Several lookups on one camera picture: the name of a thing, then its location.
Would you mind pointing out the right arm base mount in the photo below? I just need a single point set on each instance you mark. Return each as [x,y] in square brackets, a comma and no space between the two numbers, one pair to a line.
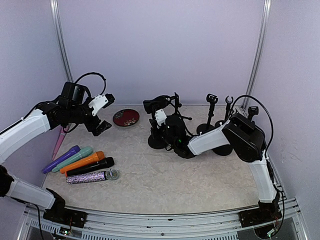
[258,216]

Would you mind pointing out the orange microphone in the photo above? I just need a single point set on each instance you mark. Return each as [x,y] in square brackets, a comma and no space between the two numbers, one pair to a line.
[95,157]

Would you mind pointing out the mint green microphone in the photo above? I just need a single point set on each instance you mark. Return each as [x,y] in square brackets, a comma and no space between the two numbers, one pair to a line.
[84,152]

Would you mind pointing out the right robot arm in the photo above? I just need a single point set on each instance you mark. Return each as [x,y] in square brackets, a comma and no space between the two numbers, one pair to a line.
[235,133]

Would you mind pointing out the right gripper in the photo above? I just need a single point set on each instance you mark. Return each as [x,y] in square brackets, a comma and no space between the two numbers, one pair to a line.
[155,135]

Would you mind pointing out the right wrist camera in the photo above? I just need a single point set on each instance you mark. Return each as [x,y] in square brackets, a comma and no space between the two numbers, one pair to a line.
[160,117]

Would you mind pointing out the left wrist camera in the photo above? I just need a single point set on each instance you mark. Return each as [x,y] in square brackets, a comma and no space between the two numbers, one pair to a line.
[101,102]

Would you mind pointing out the pink microphone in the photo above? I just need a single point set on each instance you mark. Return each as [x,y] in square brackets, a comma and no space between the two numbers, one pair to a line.
[59,142]

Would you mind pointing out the black glitter mic stand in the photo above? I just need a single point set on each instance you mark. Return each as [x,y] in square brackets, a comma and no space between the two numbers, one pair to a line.
[155,107]

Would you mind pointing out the aluminium front rail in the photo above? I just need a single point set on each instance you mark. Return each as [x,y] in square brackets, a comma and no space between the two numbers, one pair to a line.
[102,225]

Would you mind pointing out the black mint mic stand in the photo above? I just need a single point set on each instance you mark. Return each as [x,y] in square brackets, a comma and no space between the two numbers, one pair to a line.
[223,150]

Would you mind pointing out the black purple mic stand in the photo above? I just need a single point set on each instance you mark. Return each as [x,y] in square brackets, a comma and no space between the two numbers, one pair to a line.
[252,111]

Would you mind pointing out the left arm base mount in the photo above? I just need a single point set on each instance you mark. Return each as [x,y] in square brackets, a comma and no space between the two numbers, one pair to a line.
[68,217]

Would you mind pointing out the red floral plate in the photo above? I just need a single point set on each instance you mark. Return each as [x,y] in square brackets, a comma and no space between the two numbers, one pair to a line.
[126,117]

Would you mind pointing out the black tripod mic stand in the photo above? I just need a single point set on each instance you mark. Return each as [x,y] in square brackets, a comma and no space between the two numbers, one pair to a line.
[174,101]

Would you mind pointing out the black microphone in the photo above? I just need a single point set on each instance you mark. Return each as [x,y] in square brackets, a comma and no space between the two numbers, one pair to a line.
[105,163]

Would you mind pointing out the black orange mic stand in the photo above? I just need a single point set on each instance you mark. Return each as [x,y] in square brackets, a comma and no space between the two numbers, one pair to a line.
[204,127]

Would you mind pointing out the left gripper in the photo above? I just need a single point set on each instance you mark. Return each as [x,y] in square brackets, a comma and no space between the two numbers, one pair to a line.
[91,127]

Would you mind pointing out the purple microphone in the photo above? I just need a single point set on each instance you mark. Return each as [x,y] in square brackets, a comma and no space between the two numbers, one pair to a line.
[72,151]

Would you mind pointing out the glitter rhinestone microphone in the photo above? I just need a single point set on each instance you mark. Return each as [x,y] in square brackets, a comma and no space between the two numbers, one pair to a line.
[100,176]

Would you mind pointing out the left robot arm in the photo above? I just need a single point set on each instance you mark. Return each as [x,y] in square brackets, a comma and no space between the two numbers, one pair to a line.
[75,105]

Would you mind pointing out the black pink mic stand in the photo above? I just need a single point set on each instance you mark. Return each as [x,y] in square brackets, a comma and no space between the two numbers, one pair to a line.
[227,111]

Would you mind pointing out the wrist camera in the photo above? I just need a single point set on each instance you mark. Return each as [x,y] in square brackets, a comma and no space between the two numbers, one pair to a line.
[160,117]
[101,102]

